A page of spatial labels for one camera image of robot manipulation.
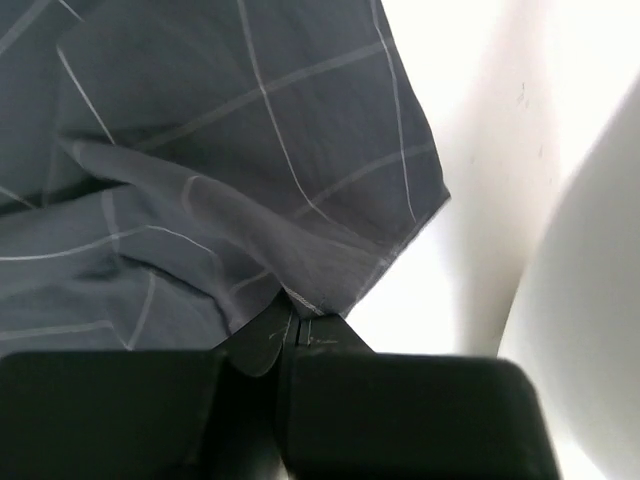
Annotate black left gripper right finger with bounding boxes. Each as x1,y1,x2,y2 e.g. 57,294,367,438
282,316,560,479

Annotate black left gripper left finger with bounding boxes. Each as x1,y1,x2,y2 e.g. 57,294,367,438
1,295,295,479

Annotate dark grey checked pillowcase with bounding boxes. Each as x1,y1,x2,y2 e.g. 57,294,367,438
1,1,449,354

